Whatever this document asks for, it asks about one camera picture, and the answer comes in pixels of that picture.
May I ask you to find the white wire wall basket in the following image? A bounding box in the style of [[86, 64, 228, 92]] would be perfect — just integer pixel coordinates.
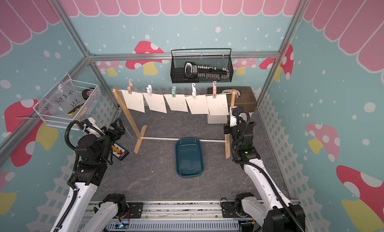
[[33, 74, 102, 128]]

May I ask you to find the green clothespin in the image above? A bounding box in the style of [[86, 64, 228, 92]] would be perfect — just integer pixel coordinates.
[[172, 86, 177, 98]]

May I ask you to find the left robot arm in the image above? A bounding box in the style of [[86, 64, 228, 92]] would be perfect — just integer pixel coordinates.
[[52, 118, 125, 232]]

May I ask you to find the black socket tool set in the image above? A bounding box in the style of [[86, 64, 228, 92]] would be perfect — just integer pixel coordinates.
[[184, 62, 231, 81]]

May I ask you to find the white postcard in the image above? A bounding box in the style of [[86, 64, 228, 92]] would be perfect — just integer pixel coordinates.
[[185, 95, 209, 114], [164, 94, 188, 112], [206, 94, 229, 116], [121, 90, 145, 113], [143, 93, 167, 113]]

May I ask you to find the black mesh wall basket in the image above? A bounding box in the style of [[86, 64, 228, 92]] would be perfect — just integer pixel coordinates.
[[170, 48, 234, 84]]

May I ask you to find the clear plastic bag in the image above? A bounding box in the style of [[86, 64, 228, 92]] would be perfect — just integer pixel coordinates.
[[49, 82, 84, 114]]

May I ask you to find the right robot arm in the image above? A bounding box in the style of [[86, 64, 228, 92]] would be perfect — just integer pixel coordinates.
[[224, 106, 306, 232]]

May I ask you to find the black yellow small device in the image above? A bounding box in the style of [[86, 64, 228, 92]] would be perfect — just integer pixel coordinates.
[[112, 142, 129, 161]]

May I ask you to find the brown lid storage box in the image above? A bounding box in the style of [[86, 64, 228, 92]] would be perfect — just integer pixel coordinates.
[[207, 86, 257, 124]]

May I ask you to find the wooden drying rack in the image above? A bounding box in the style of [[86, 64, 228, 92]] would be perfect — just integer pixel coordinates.
[[113, 87, 231, 159]]

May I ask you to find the pink clothespin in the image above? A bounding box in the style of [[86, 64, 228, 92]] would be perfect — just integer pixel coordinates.
[[127, 79, 133, 94], [212, 81, 217, 98]]

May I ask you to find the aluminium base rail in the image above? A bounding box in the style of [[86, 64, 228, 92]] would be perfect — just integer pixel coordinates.
[[80, 199, 301, 232]]

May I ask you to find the yellow black utility knife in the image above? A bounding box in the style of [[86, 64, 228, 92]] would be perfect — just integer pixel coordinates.
[[67, 104, 83, 116]]

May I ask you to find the teal plastic tray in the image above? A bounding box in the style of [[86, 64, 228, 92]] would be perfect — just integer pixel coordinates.
[[175, 137, 205, 178]]

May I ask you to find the black tape roll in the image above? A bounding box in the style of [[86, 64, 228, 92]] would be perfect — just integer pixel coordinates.
[[82, 88, 94, 100]]

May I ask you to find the white clothespin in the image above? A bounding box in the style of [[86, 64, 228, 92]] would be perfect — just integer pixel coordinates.
[[146, 85, 153, 96], [192, 83, 197, 99]]

